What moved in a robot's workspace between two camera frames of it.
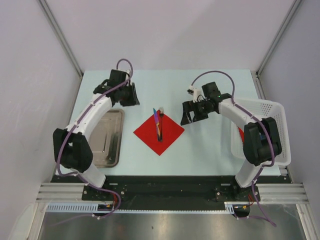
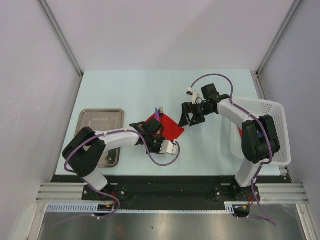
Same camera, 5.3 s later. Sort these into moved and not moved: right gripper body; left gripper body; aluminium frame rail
Moved: left gripper body
Not moved: aluminium frame rail; right gripper body
